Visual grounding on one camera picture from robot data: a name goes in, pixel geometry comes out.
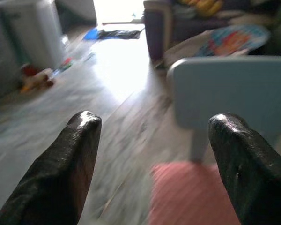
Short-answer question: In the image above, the dark upholstered sofa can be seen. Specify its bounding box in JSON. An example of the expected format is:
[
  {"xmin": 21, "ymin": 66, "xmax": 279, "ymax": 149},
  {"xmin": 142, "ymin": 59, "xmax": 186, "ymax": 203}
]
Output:
[{"xmin": 143, "ymin": 0, "xmax": 281, "ymax": 60}]

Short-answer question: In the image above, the pink striped pillow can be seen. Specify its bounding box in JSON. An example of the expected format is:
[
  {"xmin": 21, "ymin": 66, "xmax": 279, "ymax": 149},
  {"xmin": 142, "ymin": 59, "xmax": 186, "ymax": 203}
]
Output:
[{"xmin": 148, "ymin": 163, "xmax": 242, "ymax": 225}]

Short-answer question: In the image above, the red and yellow toy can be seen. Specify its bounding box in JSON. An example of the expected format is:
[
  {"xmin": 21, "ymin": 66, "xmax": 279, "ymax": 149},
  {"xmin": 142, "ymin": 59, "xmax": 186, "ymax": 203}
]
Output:
[{"xmin": 20, "ymin": 63, "xmax": 54, "ymax": 93}]

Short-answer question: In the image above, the yellow plush toy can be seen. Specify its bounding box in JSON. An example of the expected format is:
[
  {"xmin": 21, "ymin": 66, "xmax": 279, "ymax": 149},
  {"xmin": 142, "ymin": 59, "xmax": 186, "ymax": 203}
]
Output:
[{"xmin": 180, "ymin": 0, "xmax": 223, "ymax": 17}]

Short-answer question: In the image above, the blue and black floor mat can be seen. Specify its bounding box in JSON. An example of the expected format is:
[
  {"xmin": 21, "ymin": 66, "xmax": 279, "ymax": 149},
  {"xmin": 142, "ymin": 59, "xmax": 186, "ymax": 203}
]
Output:
[{"xmin": 81, "ymin": 28, "xmax": 141, "ymax": 40}]

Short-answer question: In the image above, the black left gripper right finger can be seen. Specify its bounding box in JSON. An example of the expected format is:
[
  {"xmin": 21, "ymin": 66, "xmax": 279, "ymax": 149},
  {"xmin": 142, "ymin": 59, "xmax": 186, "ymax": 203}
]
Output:
[{"xmin": 207, "ymin": 112, "xmax": 281, "ymax": 225}]

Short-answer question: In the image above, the light blue plastic chair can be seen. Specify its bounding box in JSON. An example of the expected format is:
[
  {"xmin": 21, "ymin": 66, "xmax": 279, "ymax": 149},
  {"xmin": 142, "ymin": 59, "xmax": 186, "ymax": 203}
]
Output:
[{"xmin": 166, "ymin": 55, "xmax": 281, "ymax": 162}]

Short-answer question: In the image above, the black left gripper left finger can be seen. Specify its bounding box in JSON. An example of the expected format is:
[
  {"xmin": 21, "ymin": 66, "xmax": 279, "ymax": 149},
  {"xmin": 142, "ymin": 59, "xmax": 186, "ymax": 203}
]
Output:
[{"xmin": 0, "ymin": 110, "xmax": 102, "ymax": 225}]

